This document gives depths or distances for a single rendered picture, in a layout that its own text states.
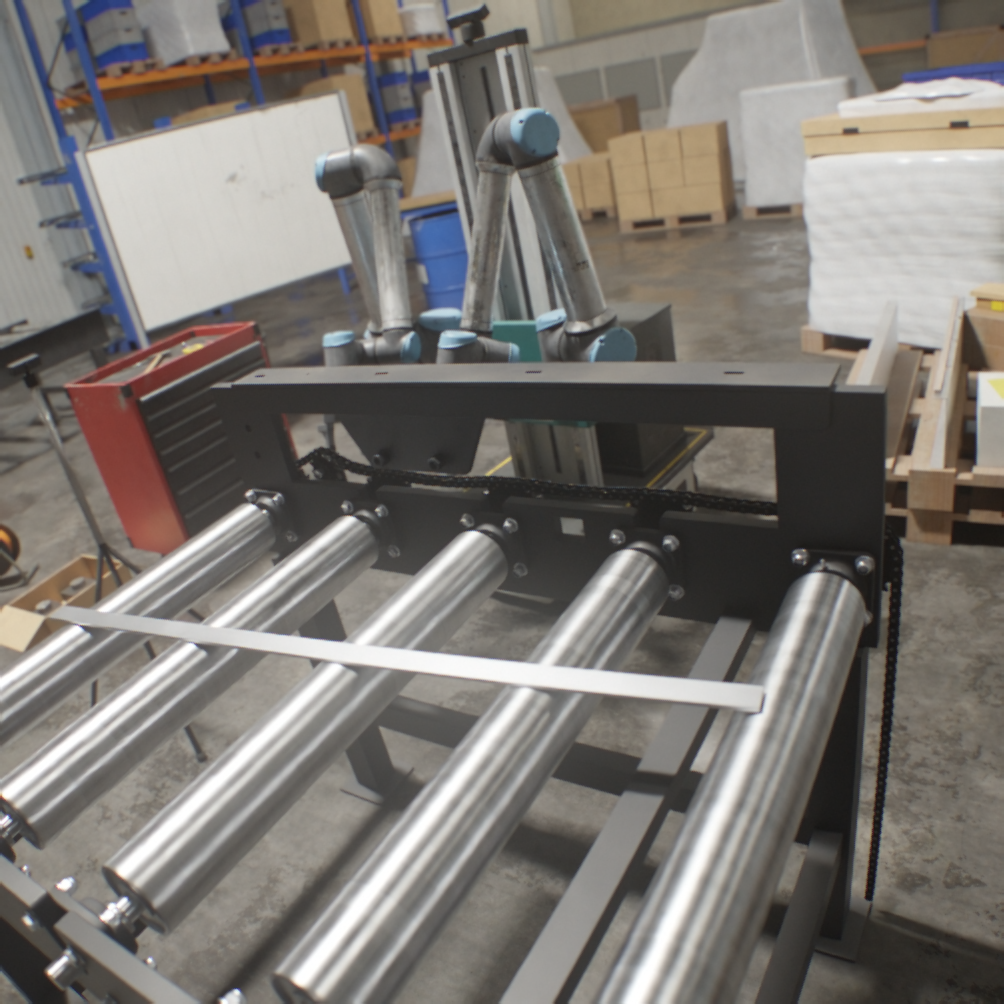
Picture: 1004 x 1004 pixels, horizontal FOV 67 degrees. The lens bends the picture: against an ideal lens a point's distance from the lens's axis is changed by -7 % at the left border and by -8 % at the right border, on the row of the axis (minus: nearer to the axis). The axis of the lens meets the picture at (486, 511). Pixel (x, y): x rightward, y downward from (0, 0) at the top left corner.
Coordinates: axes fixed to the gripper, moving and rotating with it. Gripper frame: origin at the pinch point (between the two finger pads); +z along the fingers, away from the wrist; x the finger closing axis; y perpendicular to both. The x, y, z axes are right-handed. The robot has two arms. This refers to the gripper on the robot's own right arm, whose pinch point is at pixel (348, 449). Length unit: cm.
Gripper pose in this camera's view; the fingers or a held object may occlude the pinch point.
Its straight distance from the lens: 238.0
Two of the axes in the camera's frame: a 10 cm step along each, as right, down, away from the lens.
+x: -8.3, 0.4, 5.5
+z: 0.8, 10.0, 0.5
